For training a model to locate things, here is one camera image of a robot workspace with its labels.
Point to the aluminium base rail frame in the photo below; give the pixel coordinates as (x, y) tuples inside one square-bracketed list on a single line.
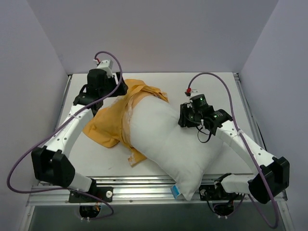
[(142, 194)]

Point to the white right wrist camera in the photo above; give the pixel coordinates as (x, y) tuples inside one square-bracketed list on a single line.
[(191, 92)]

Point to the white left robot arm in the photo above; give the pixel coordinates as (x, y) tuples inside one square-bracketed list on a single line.
[(51, 161)]

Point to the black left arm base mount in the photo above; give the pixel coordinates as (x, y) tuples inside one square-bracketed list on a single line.
[(103, 193)]

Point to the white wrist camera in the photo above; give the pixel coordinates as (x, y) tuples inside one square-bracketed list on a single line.
[(105, 65), (191, 92)]

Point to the yellow Mickey Mouse pillowcase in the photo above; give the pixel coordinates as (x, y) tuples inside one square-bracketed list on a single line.
[(111, 125)]

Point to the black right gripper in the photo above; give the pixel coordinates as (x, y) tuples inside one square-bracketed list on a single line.
[(182, 115)]

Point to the blue pillow label tag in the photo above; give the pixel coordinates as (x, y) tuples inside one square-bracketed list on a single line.
[(175, 190)]

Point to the white pillow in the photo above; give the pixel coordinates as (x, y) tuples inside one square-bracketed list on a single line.
[(155, 133)]

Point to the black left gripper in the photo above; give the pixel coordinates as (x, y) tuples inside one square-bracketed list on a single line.
[(119, 87)]

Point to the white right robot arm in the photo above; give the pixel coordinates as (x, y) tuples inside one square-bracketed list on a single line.
[(270, 174)]

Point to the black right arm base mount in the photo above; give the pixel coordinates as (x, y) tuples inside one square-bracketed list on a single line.
[(209, 192)]

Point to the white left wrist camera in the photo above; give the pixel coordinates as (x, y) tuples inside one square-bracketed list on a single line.
[(105, 65)]

